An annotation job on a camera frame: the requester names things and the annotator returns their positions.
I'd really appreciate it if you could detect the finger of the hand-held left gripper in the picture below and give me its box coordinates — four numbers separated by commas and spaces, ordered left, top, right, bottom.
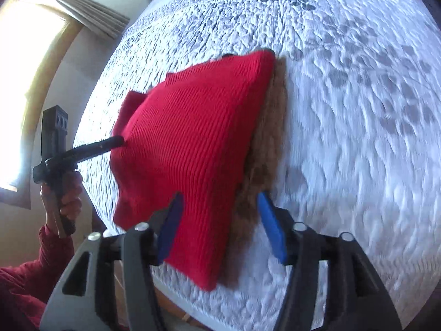
65, 135, 125, 163

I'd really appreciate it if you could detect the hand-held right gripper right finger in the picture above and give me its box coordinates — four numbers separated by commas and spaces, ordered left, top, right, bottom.
257, 191, 403, 331

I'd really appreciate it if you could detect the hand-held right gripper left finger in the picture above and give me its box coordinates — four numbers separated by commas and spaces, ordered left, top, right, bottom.
39, 191, 185, 331

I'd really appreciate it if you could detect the brown fuzzy cloth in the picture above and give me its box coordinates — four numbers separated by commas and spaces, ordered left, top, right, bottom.
220, 57, 288, 288

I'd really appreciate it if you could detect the red knit sweater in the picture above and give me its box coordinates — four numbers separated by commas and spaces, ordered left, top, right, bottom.
110, 50, 276, 291

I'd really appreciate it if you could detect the person's left forearm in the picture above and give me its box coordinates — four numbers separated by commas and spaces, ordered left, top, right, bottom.
0, 224, 74, 331

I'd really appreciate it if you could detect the person's left hand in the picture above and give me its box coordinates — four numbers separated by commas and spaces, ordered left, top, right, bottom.
40, 172, 84, 230

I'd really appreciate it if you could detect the wood-framed window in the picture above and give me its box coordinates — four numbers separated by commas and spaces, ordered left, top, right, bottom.
0, 0, 83, 211

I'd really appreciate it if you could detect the white quilted leaf-print bedspread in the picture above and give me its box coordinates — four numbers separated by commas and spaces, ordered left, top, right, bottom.
72, 0, 441, 331

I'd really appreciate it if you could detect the beige pleated curtain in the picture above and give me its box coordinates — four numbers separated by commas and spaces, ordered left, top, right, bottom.
38, 0, 130, 40

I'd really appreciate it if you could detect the wooden bed frame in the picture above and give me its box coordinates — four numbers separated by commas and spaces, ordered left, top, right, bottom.
155, 288, 207, 328

